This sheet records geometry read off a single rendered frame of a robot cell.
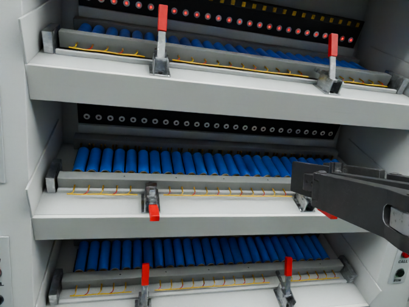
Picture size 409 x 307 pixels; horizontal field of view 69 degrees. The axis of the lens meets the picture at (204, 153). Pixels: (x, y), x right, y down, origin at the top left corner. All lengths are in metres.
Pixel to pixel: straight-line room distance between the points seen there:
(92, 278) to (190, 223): 0.21
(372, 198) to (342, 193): 0.02
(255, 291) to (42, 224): 0.40
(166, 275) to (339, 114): 0.41
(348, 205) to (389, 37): 0.55
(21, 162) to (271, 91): 0.35
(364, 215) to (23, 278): 0.45
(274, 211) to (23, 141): 0.38
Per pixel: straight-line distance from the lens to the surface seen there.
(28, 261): 0.50
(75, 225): 0.47
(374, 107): 0.56
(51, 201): 0.49
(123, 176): 0.48
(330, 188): 0.21
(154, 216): 0.39
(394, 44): 0.71
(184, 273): 0.60
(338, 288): 0.73
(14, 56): 0.42
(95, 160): 0.53
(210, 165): 0.54
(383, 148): 0.68
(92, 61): 0.44
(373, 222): 0.18
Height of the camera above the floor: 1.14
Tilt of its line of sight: 14 degrees down
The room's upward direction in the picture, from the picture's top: 6 degrees clockwise
